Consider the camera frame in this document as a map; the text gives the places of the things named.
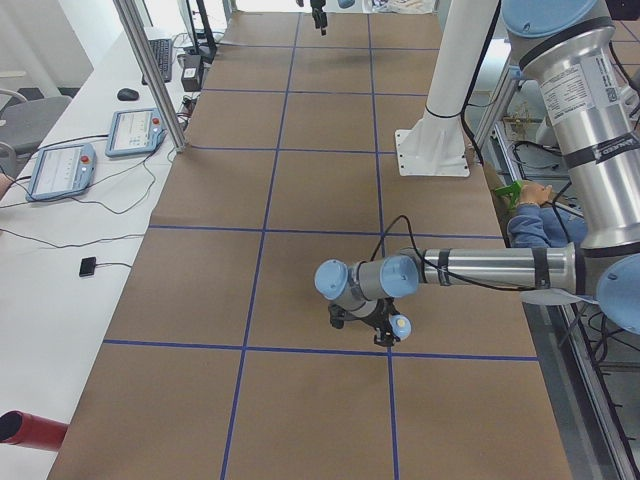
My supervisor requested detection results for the black keyboard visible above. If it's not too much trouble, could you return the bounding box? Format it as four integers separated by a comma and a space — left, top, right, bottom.
148, 38, 173, 83

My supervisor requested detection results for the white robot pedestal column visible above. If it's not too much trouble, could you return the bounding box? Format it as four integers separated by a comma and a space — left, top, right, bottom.
395, 0, 500, 177

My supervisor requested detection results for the small black square device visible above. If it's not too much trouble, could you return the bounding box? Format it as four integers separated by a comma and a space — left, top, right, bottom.
79, 256, 97, 278

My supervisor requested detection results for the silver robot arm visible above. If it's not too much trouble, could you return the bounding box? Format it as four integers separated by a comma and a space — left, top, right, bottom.
314, 1, 639, 347

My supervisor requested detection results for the near blue teach pendant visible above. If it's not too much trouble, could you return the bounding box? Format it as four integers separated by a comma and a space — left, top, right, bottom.
25, 143, 96, 202

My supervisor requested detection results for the red cylinder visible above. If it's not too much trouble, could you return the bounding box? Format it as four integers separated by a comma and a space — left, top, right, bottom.
1, 410, 68, 452

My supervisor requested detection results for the blue teach pendant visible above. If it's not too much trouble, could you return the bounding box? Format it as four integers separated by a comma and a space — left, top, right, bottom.
25, 143, 96, 202
105, 108, 166, 158

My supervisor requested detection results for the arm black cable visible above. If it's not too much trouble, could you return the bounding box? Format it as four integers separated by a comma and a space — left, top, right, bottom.
367, 214, 546, 292

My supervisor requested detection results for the far blue teach pendant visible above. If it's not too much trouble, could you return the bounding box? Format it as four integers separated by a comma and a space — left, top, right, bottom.
105, 108, 166, 158

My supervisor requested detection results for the person in blue sweater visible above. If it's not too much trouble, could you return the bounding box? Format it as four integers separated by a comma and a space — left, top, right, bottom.
507, 182, 588, 248

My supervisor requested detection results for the grey office chair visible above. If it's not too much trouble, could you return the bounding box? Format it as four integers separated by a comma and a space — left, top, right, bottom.
1, 89, 72, 156

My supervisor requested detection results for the aluminium frame post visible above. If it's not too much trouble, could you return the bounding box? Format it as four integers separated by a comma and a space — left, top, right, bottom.
113, 0, 187, 153

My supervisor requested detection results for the black power box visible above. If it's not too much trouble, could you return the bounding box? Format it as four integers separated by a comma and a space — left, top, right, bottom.
181, 55, 204, 92

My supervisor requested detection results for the black computer mouse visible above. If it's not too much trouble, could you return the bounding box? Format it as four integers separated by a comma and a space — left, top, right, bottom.
117, 88, 139, 101

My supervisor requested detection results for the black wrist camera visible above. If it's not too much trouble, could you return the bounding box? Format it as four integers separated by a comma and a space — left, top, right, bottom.
328, 303, 352, 330

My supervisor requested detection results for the green tool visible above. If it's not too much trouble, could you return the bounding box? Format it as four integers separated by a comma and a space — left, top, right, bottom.
493, 180, 524, 209

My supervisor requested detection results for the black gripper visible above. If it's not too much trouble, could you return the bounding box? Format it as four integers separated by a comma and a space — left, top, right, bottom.
372, 298, 400, 345
310, 0, 327, 35

